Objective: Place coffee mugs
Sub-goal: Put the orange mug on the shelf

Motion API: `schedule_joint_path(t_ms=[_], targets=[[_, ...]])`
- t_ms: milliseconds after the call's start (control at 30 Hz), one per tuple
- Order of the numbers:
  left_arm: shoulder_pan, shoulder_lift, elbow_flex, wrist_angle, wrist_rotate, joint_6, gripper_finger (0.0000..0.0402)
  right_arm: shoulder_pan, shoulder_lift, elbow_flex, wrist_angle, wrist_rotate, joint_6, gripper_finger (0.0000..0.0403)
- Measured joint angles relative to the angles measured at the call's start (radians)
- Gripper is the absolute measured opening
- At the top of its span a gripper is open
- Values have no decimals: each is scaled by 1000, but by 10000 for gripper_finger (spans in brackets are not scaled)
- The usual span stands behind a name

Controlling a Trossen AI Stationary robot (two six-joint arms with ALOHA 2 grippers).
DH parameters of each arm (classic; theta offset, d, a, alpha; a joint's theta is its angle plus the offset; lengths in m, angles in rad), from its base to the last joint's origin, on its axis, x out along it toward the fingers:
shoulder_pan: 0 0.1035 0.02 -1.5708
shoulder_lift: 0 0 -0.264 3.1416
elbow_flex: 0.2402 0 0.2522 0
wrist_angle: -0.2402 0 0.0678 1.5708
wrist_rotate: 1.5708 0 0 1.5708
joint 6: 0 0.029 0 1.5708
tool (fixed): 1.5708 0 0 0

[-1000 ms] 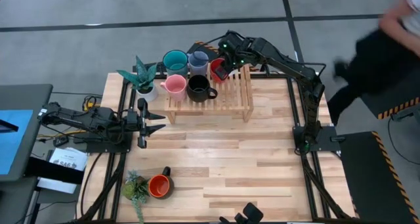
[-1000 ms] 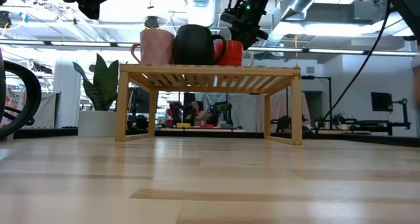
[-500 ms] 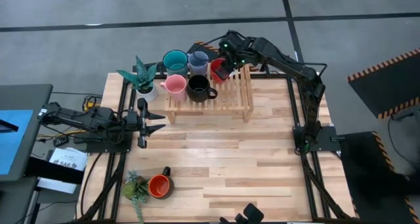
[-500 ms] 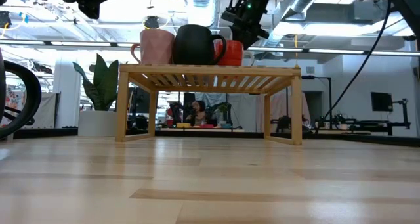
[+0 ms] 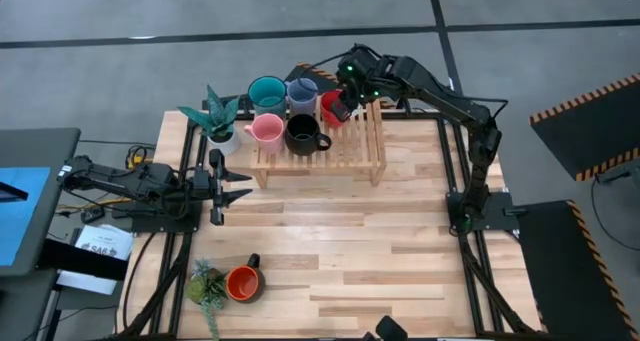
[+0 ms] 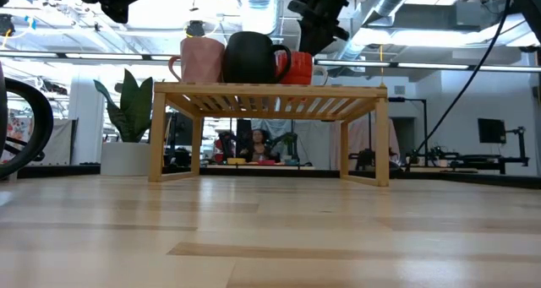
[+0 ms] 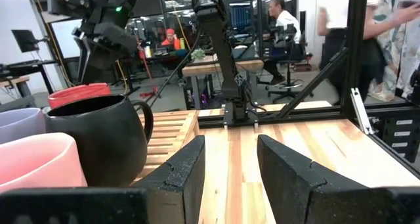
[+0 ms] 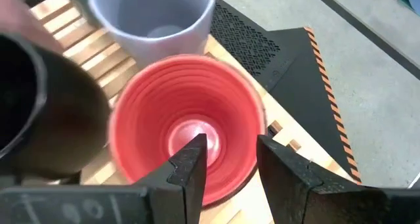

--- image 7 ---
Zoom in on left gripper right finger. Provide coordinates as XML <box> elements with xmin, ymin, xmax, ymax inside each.
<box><xmin>257</xmin><ymin>134</ymin><xmax>391</xmax><ymax>224</ymax></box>

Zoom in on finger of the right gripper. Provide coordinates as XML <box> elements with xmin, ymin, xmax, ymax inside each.
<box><xmin>75</xmin><ymin>36</ymin><xmax>129</xmax><ymax>83</ymax></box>
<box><xmin>94</xmin><ymin>22</ymin><xmax>138</xmax><ymax>54</ymax></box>

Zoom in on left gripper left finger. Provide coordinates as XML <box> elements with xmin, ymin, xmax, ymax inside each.
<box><xmin>131</xmin><ymin>135</ymin><xmax>206</xmax><ymax>224</ymax></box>

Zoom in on red mug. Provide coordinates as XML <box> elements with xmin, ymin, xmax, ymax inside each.
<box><xmin>47</xmin><ymin>82</ymin><xmax>112</xmax><ymax>110</ymax></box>

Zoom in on round black mug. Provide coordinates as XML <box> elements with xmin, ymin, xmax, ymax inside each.
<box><xmin>44</xmin><ymin>94</ymin><xmax>154</xmax><ymax>188</ymax></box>

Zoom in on pale grey mug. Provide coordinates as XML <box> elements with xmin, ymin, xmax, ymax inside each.
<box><xmin>0</xmin><ymin>107</ymin><xmax>47</xmax><ymax>145</ymax></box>

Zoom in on pink mug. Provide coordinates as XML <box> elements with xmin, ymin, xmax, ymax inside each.
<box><xmin>0</xmin><ymin>131</ymin><xmax>89</xmax><ymax>194</ymax></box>

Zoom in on person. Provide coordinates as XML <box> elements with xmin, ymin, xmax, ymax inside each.
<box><xmin>159</xmin><ymin>28</ymin><xmax>182</xmax><ymax>51</ymax></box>
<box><xmin>316</xmin><ymin>0</ymin><xmax>388</xmax><ymax>102</ymax></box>
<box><xmin>262</xmin><ymin>0</ymin><xmax>303</xmax><ymax>86</ymax></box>
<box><xmin>367</xmin><ymin>0</ymin><xmax>420</xmax><ymax>100</ymax></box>

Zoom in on wooden slatted rack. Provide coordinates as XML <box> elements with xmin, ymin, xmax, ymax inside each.
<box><xmin>130</xmin><ymin>109</ymin><xmax>200</xmax><ymax>186</ymax></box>

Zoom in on black background desk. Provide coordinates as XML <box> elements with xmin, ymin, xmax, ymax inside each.
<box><xmin>0</xmin><ymin>58</ymin><xmax>58</xmax><ymax>95</ymax></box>

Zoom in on black monitor on stand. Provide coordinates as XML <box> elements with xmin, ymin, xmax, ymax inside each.
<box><xmin>11</xmin><ymin>29</ymin><xmax>41</xmax><ymax>53</ymax></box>

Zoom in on small plant on table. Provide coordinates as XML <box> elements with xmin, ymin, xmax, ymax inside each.
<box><xmin>191</xmin><ymin>48</ymin><xmax>207</xmax><ymax>61</ymax></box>

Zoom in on wooden background table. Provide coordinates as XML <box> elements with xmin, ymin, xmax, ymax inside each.
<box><xmin>181</xmin><ymin>55</ymin><xmax>265</xmax><ymax>110</ymax></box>

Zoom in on black box white labels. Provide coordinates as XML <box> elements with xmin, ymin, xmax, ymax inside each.
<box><xmin>377</xmin><ymin>112</ymin><xmax>420</xmax><ymax>164</ymax></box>

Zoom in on black office chair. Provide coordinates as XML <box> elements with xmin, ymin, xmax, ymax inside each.
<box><xmin>267</xmin><ymin>23</ymin><xmax>314</xmax><ymax>100</ymax></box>

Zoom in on blue computer monitor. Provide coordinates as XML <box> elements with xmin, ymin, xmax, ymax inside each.
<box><xmin>229</xmin><ymin>3</ymin><xmax>253</xmax><ymax>30</ymax></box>

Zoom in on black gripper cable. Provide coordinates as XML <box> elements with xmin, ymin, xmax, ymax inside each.
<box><xmin>144</xmin><ymin>30</ymin><xmax>203</xmax><ymax>115</ymax></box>

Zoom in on silver metal bracket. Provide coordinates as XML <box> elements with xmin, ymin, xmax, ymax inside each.
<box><xmin>349</xmin><ymin>87</ymin><xmax>375</xmax><ymax>135</ymax></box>

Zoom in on black aluminium table frame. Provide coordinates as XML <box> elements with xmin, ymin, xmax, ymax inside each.
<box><xmin>196</xmin><ymin>0</ymin><xmax>420</xmax><ymax>179</ymax></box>

